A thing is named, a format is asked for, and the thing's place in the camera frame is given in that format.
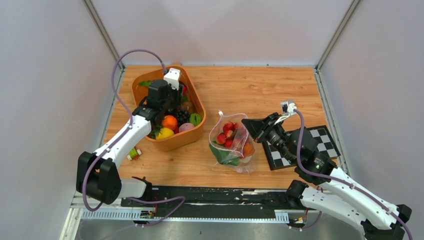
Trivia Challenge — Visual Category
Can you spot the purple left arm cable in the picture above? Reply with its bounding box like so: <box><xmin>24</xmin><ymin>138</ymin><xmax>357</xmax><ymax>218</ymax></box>
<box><xmin>81</xmin><ymin>49</ymin><xmax>186</xmax><ymax>228</ymax></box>

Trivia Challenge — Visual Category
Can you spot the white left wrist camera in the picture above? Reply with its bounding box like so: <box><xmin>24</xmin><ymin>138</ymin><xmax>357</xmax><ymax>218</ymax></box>
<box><xmin>163</xmin><ymin>67</ymin><xmax>181</xmax><ymax>90</ymax></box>

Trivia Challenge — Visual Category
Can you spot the orange fruit toy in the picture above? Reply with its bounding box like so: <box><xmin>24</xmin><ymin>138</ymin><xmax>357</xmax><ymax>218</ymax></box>
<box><xmin>161</xmin><ymin>115</ymin><xmax>178</xmax><ymax>131</ymax></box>

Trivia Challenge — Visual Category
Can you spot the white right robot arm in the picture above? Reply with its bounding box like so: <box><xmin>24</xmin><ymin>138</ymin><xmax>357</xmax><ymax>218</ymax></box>
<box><xmin>241</xmin><ymin>110</ymin><xmax>413</xmax><ymax>240</ymax></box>

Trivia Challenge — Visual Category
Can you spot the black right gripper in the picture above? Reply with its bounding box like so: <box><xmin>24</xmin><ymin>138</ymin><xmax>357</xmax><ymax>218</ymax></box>
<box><xmin>241</xmin><ymin>112</ymin><xmax>295</xmax><ymax>164</ymax></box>

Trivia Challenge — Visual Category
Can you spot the black white checkerboard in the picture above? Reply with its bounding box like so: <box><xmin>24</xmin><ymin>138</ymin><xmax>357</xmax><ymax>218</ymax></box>
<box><xmin>261</xmin><ymin>125</ymin><xmax>341</xmax><ymax>171</ymax></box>

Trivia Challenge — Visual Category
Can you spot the yellow lemon toy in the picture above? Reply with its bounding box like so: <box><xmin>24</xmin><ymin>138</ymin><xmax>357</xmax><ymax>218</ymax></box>
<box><xmin>154</xmin><ymin>127</ymin><xmax>175</xmax><ymax>140</ymax></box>

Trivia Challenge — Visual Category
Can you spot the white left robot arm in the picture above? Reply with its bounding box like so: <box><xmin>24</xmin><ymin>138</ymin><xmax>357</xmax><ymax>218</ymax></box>
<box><xmin>76</xmin><ymin>79</ymin><xmax>184</xmax><ymax>207</ymax></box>

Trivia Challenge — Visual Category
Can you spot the clear zip top bag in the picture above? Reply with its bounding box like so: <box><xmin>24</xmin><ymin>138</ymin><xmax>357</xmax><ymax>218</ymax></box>
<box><xmin>208</xmin><ymin>110</ymin><xmax>257</xmax><ymax>174</ymax></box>

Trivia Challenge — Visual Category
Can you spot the black grape bunch toy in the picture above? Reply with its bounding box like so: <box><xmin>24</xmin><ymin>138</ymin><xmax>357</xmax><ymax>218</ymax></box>
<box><xmin>174</xmin><ymin>109</ymin><xmax>190</xmax><ymax>126</ymax></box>

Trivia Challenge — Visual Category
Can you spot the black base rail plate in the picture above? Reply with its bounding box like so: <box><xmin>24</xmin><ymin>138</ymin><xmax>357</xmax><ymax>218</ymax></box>
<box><xmin>145</xmin><ymin>185</ymin><xmax>319</xmax><ymax>220</ymax></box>

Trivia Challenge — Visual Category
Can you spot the orange plastic basket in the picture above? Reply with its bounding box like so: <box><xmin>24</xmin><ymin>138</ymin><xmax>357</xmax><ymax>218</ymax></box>
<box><xmin>131</xmin><ymin>65</ymin><xmax>207</xmax><ymax>152</ymax></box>

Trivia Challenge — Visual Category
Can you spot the orange toy pumpkin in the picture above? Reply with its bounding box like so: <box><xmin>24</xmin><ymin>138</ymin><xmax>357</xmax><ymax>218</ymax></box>
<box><xmin>242</xmin><ymin>142</ymin><xmax>255</xmax><ymax>158</ymax></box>

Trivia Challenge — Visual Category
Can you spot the green bok choy toy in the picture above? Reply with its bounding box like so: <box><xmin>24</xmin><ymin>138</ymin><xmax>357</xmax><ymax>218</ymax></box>
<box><xmin>209</xmin><ymin>144</ymin><xmax>240</xmax><ymax>166</ymax></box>

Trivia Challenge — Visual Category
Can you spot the green leaf toy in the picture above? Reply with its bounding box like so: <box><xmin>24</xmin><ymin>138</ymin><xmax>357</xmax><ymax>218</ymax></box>
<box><xmin>138</xmin><ymin>80</ymin><xmax>152</xmax><ymax>88</ymax></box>

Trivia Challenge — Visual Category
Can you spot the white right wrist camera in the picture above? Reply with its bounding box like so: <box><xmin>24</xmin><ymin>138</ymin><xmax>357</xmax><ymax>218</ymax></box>
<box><xmin>274</xmin><ymin>99</ymin><xmax>297</xmax><ymax>125</ymax></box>

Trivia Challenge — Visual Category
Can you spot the colourful toy block stack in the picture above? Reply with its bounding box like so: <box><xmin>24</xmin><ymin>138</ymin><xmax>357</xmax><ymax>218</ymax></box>
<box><xmin>127</xmin><ymin>147</ymin><xmax>142</xmax><ymax>161</ymax></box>

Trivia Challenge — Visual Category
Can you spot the light green pepper toy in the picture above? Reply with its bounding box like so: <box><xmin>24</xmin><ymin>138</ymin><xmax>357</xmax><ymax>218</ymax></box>
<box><xmin>189</xmin><ymin>113</ymin><xmax>202</xmax><ymax>127</ymax></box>

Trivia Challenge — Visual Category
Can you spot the white slotted cable duct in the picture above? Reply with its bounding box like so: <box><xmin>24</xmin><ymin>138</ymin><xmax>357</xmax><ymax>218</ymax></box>
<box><xmin>81</xmin><ymin>209</ymin><xmax>290</xmax><ymax>224</ymax></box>

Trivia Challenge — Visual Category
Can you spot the purple onion toy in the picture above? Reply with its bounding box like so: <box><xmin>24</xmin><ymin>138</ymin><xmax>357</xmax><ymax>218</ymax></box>
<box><xmin>178</xmin><ymin>122</ymin><xmax>195</xmax><ymax>133</ymax></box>

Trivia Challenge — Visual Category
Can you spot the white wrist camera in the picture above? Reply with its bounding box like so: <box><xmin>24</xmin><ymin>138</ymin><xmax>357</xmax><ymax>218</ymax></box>
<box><xmin>274</xmin><ymin>99</ymin><xmax>297</xmax><ymax>125</ymax></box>
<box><xmin>163</xmin><ymin>67</ymin><xmax>181</xmax><ymax>90</ymax></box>

